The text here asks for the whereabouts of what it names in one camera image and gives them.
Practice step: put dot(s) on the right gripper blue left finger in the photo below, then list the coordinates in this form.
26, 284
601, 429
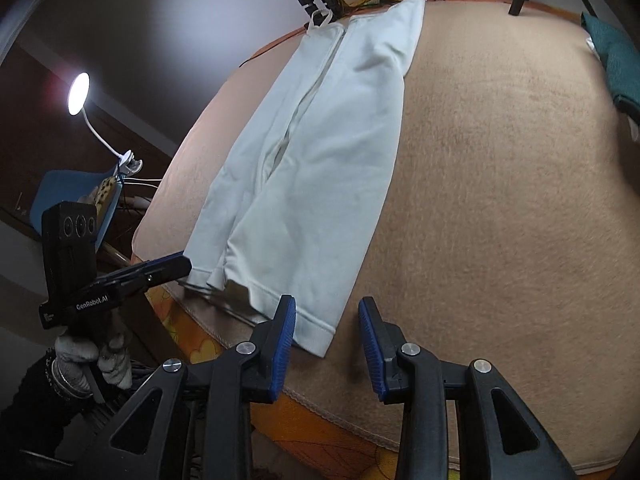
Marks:
273, 340

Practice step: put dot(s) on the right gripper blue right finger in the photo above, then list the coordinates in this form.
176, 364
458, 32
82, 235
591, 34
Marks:
380, 343

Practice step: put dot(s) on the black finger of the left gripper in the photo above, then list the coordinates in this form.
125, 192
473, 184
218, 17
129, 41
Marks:
160, 268

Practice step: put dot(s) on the white pants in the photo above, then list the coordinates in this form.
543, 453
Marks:
296, 203

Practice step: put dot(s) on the left dark sleeve forearm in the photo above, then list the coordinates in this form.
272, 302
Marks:
40, 411

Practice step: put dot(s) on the left gloved hand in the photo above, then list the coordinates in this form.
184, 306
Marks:
72, 356

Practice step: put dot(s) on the blue chair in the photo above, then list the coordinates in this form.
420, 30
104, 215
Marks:
59, 186

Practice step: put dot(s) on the dark green folded garment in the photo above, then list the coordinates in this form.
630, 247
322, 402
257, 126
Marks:
620, 60

